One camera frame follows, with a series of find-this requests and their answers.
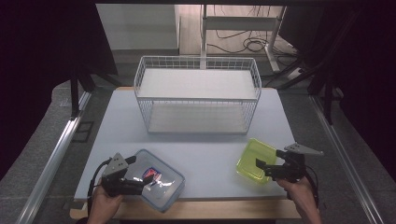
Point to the person's left hand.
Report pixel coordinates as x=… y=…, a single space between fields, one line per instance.
x=104 y=205

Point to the dark curtain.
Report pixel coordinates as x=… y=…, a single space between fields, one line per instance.
x=37 y=62
x=364 y=62

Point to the white power strip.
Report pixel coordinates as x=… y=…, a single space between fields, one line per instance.
x=294 y=73

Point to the white metal desk frame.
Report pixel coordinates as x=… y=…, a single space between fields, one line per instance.
x=239 y=23

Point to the clear container with blue lid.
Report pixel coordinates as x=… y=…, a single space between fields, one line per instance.
x=158 y=183

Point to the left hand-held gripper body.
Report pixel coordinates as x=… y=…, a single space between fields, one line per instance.
x=116 y=183

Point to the black metal stand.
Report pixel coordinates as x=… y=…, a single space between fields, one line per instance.
x=327 y=99
x=74 y=96

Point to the green lidded container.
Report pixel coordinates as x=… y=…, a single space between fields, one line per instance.
x=252 y=158

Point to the aluminium rail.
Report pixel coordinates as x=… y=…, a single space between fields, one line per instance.
x=53 y=158
x=345 y=158

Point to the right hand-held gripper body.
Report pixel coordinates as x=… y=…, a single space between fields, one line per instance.
x=292 y=168

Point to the person's right hand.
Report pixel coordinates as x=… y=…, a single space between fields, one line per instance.
x=299 y=193

